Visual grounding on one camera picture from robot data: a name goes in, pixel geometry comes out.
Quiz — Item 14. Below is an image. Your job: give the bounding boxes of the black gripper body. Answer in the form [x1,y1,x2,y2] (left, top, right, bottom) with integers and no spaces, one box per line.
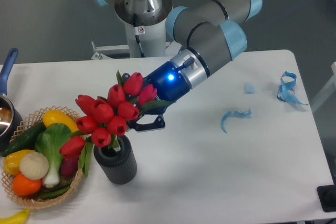
[143,61,191,102]

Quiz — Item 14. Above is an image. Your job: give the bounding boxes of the red tulip bouquet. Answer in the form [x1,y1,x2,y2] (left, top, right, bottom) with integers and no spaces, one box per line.
[60,72,171,176]

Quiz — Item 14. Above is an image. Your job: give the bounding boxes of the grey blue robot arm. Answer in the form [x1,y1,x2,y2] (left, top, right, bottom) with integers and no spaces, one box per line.
[96,0,263,132]

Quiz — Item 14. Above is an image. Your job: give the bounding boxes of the dark grey ribbed vase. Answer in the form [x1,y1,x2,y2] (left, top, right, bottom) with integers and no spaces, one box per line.
[93,136,137,185]

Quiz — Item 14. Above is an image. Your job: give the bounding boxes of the small blue tape piece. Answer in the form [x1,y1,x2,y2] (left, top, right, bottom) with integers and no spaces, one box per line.
[245,82,256,94]

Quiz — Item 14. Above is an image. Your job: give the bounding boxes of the curved blue tape strip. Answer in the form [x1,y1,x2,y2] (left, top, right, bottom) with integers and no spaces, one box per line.
[220,108,252,133]

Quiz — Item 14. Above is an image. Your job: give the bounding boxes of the yellow squash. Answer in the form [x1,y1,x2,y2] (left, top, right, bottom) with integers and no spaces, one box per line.
[43,110,79,132]

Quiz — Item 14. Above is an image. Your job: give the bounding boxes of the purple sweet potato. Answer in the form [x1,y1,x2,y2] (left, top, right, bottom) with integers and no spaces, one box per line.
[60,156,79,178]

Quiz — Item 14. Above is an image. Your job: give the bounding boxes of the green bok choy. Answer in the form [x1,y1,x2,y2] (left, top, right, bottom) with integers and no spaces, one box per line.
[35,123,71,188]

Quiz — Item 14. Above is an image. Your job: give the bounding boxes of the woven wicker basket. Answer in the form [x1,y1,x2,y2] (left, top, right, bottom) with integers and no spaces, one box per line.
[2,106,83,209]

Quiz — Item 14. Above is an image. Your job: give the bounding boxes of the tangled blue tape strip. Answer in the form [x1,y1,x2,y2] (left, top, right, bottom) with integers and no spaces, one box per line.
[276,71,308,105]

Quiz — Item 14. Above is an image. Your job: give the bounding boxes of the green cucumber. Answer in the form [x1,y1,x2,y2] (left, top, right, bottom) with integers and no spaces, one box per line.
[2,122,46,157]

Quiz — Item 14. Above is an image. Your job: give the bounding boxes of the white garlic bulb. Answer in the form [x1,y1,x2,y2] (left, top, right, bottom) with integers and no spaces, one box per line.
[19,152,49,180]

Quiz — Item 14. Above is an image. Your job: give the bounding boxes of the green bean pods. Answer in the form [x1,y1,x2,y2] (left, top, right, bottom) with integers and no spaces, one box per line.
[38,181,71,200]

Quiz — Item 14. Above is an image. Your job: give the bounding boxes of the yellow bell pepper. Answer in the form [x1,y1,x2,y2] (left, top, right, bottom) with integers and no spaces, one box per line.
[3,150,34,176]

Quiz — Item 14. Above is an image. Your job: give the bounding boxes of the orange fruit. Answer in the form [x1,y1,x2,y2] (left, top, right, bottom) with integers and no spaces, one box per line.
[12,174,42,196]

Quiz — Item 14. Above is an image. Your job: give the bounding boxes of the yellow banana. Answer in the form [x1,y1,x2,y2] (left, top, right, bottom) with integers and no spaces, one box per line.
[1,208,30,224]

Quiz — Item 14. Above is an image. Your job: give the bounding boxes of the black device at edge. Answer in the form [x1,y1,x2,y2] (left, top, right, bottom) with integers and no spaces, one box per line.
[317,185,335,212]

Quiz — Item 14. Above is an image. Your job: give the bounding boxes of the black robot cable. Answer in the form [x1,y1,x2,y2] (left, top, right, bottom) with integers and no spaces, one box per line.
[132,13,145,58]

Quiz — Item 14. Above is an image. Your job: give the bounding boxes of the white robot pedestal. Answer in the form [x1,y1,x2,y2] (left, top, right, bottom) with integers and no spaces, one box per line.
[114,0,173,58]

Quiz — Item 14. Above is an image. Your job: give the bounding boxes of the blue handled saucepan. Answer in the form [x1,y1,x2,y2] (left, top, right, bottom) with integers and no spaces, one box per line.
[1,48,22,152]

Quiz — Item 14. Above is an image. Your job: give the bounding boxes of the white frame at right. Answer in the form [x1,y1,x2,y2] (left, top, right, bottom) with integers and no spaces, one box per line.
[310,62,335,113]

